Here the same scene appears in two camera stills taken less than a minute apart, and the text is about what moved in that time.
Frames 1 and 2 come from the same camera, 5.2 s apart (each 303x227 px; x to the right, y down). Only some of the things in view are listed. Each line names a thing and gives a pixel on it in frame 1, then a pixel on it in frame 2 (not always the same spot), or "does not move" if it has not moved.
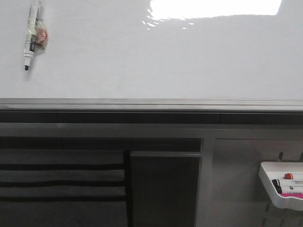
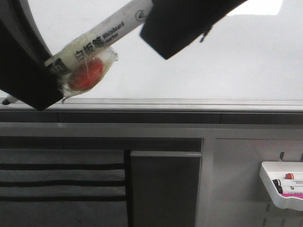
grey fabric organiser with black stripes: (57, 187) does not move
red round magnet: (42, 36) → (88, 74)
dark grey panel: (164, 187) does not move
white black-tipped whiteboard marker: (32, 26) → (81, 67)
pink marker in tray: (296, 195) does not move
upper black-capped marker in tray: (276, 182) does not move
